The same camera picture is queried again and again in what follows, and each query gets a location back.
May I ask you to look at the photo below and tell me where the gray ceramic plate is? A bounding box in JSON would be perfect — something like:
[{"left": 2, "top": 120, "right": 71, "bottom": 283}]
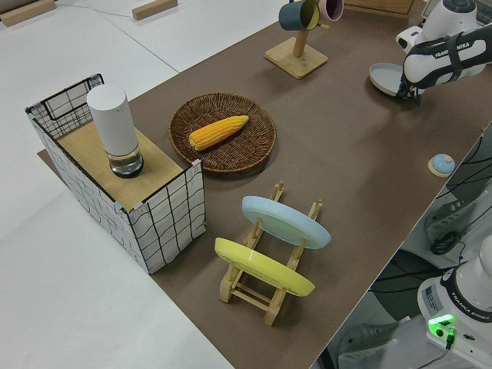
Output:
[{"left": 369, "top": 62, "right": 425, "bottom": 98}]

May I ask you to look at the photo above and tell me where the light blue plate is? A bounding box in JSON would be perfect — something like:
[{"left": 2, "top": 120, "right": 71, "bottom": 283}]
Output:
[{"left": 241, "top": 195, "right": 332, "bottom": 251}]

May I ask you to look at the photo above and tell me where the yellow plate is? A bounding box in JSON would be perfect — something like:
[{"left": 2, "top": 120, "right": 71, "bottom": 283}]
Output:
[{"left": 214, "top": 237, "right": 317, "bottom": 298}]

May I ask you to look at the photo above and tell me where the small blue domed lid dish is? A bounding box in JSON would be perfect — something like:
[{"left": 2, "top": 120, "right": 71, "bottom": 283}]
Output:
[{"left": 427, "top": 153, "right": 457, "bottom": 178}]

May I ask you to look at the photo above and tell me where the white sheet with black lines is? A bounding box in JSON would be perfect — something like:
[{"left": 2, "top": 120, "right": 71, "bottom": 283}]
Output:
[{"left": 421, "top": 121, "right": 492, "bottom": 270}]

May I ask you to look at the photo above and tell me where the pink mug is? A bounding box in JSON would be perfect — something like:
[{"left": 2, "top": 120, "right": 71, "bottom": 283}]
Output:
[{"left": 319, "top": 0, "right": 345, "bottom": 22}]

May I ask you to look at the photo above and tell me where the wooden mug tree stand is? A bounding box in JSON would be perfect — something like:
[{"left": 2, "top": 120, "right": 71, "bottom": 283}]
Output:
[{"left": 264, "top": 22, "right": 329, "bottom": 81}]

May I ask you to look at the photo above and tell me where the brown table mat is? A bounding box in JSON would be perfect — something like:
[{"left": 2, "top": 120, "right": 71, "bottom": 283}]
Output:
[{"left": 36, "top": 0, "right": 492, "bottom": 369}]

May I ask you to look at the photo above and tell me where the dark teal mug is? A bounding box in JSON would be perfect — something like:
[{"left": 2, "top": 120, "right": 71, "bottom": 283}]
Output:
[{"left": 278, "top": 0, "right": 321, "bottom": 32}]

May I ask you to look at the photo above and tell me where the brown wicker basket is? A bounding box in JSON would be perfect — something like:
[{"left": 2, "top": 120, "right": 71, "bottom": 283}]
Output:
[{"left": 168, "top": 92, "right": 278, "bottom": 177}]

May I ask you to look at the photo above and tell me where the yellow corn cob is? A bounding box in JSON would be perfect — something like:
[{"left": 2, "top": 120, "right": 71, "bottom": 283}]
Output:
[{"left": 188, "top": 115, "right": 250, "bottom": 151}]

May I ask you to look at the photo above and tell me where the wooden dish rack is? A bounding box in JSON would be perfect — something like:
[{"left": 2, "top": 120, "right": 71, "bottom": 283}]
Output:
[{"left": 218, "top": 181, "right": 324, "bottom": 327}]

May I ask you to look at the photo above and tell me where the wooden shelf board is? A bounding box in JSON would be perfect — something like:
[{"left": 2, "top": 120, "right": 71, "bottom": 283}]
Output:
[{"left": 56, "top": 121, "right": 184, "bottom": 205}]

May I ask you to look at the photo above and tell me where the short wooden block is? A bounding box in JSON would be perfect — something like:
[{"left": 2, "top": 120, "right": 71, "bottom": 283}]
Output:
[{"left": 131, "top": 0, "right": 179, "bottom": 21}]

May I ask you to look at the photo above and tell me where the white cylinder canister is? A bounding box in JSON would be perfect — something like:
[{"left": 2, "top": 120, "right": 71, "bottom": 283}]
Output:
[{"left": 85, "top": 85, "right": 145, "bottom": 179}]

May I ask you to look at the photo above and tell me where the long wooden block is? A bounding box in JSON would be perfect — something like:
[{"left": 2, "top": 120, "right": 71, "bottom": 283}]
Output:
[{"left": 0, "top": 0, "right": 58, "bottom": 28}]

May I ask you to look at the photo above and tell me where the coiled black cable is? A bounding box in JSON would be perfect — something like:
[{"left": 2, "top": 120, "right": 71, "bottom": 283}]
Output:
[{"left": 429, "top": 233, "right": 464, "bottom": 256}]

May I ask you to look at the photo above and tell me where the white wire grid box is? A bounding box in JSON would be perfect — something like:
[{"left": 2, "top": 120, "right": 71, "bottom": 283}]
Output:
[{"left": 25, "top": 72, "right": 207, "bottom": 275}]

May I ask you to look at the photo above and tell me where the thin blue cable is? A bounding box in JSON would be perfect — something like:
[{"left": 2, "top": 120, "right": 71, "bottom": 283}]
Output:
[{"left": 56, "top": 2, "right": 132, "bottom": 18}]

